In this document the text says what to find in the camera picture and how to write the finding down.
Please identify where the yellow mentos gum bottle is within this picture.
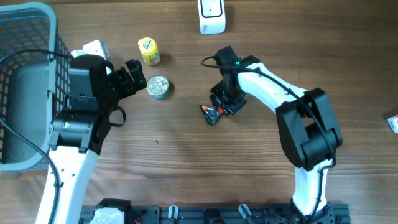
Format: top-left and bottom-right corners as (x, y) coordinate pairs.
(138, 37), (160, 66)

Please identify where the black red snack packet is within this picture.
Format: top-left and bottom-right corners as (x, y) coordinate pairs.
(200, 105), (224, 126)

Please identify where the round tin can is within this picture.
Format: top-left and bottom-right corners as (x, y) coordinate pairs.
(146, 75), (169, 100)

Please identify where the red white snack packet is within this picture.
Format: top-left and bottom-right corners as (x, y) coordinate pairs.
(386, 114), (398, 134)

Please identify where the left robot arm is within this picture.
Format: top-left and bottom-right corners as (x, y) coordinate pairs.
(36, 55), (147, 223)

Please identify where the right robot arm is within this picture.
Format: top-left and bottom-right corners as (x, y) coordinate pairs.
(200, 46), (343, 223)

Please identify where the white barcode scanner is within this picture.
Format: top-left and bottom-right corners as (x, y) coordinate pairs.
(197, 0), (226, 35)

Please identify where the grey plastic mesh basket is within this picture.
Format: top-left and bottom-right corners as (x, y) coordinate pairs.
(1, 2), (71, 152)

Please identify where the black left camera cable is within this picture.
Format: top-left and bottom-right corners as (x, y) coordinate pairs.
(0, 48), (74, 224)

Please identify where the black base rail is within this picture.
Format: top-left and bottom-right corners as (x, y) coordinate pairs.
(78, 203), (351, 224)

